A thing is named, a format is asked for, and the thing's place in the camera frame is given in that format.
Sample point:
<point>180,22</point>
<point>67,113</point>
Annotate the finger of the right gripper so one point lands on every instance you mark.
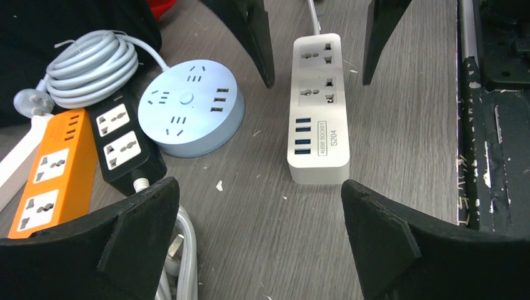
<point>249,23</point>
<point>382,18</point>

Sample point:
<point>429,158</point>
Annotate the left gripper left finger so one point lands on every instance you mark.
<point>116,252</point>

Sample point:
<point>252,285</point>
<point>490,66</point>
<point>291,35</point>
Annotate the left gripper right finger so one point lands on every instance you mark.
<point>403,253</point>

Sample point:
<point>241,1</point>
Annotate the orange power strip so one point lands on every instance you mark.
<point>60,183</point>

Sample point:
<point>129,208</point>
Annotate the black power strip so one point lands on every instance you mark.
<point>129,160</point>

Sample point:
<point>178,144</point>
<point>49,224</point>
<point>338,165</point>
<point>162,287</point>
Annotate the round blue power strip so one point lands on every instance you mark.
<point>192,108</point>

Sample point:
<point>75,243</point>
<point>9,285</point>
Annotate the white usb power strip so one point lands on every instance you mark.
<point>318,150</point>

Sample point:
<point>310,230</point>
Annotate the red t-shirt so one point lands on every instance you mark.
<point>159,7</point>

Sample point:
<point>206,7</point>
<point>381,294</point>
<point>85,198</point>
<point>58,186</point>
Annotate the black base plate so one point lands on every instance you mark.
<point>493,117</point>

